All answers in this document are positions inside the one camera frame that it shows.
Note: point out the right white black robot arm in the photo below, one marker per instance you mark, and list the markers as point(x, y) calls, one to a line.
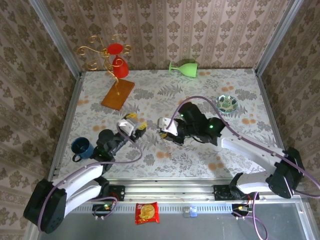
point(250, 150)

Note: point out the aluminium table side rail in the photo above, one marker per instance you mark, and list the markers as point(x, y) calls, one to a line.
point(266, 100)
point(66, 125)

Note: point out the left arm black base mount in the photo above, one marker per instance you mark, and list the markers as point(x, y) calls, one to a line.
point(120, 192)

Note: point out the green wine glass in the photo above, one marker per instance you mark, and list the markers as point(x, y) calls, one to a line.
point(188, 70)

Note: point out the aluminium frame post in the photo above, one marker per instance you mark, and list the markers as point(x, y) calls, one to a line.
point(56, 37)
point(277, 37)

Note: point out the red snack packet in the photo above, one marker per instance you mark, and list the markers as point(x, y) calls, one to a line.
point(147, 212)

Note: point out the red wine glass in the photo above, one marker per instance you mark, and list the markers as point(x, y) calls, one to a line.
point(120, 68)

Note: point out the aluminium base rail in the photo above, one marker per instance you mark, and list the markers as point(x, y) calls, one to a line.
point(170, 191)

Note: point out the grey metal panel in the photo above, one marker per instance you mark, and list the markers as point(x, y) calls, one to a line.
point(200, 230)

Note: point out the small blue silver block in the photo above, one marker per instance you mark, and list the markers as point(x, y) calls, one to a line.
point(192, 212)

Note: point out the leaf patterned bowl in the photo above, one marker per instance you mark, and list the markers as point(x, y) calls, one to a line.
point(226, 103)

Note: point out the blue mug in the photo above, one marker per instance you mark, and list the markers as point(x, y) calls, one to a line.
point(82, 147)

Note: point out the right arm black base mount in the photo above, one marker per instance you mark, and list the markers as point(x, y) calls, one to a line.
point(221, 192)

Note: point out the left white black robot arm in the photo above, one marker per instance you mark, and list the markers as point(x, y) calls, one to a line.
point(80, 175)

